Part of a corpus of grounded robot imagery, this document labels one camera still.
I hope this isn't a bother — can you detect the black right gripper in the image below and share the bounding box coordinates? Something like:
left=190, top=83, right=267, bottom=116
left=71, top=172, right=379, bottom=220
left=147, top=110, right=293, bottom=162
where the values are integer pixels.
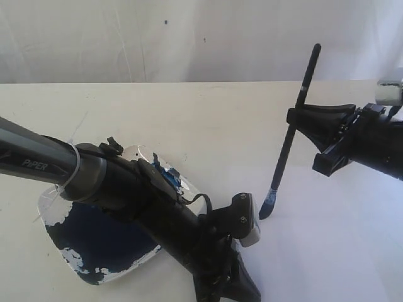
left=287, top=103, right=402, bottom=180

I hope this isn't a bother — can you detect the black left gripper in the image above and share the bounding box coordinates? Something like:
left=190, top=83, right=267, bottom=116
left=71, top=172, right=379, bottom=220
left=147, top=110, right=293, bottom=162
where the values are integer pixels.
left=188, top=234, right=261, bottom=302

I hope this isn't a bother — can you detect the black paintbrush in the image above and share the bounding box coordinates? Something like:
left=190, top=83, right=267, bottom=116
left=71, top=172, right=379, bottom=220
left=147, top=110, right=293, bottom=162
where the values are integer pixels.
left=259, top=43, right=322, bottom=220

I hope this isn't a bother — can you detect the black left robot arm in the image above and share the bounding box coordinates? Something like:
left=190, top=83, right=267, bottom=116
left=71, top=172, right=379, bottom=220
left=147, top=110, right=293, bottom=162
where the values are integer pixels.
left=1, top=119, right=261, bottom=301

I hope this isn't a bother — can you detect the white paper sheet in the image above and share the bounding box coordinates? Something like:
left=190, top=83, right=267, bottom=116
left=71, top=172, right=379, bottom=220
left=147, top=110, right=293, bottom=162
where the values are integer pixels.
left=242, top=164, right=402, bottom=301

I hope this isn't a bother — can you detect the white square paint dish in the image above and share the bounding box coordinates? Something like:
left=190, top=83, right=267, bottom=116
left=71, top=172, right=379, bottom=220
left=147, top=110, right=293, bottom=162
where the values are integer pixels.
left=37, top=144, right=205, bottom=286

